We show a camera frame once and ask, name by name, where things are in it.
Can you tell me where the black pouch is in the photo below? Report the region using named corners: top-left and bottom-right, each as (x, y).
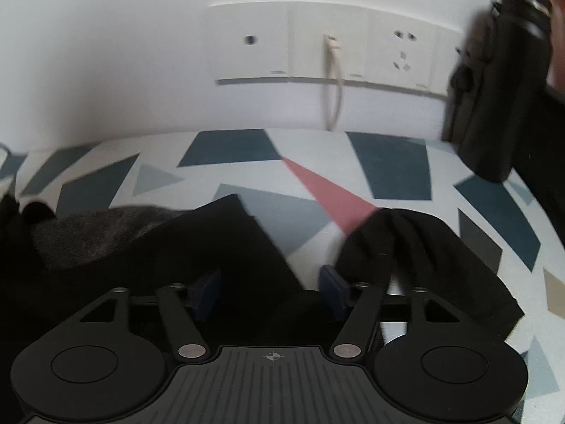
top-left (442, 2), bottom-right (504, 144)

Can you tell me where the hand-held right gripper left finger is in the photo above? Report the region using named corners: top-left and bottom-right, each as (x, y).
top-left (66, 271), bottom-right (221, 363)

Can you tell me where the geometric patterned tablecloth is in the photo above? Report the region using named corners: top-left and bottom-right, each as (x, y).
top-left (0, 128), bottom-right (565, 424)

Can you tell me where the black flat object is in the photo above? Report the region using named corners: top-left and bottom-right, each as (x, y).
top-left (510, 83), bottom-right (565, 235)

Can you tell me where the white wall socket panel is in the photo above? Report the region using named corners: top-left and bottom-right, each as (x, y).
top-left (207, 2), bottom-right (291, 83)

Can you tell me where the red object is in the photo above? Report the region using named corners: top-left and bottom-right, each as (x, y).
top-left (546, 0), bottom-right (565, 91)

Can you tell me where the white wall plate with cable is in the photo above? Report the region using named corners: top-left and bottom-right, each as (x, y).
top-left (287, 2), bottom-right (370, 83)

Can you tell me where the black sweater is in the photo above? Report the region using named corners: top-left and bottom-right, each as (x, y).
top-left (0, 193), bottom-right (525, 354)

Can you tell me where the white half-hidden wall socket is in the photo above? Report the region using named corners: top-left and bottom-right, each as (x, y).
top-left (434, 24), bottom-right (469, 96)

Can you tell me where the beige cable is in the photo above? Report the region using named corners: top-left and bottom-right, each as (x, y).
top-left (323, 34), bottom-right (346, 132)

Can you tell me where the white five-hole wall socket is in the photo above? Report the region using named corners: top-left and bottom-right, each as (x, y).
top-left (365, 8), bottom-right (439, 92)

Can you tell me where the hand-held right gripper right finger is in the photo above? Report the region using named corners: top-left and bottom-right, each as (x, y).
top-left (320, 265), bottom-right (473, 363)

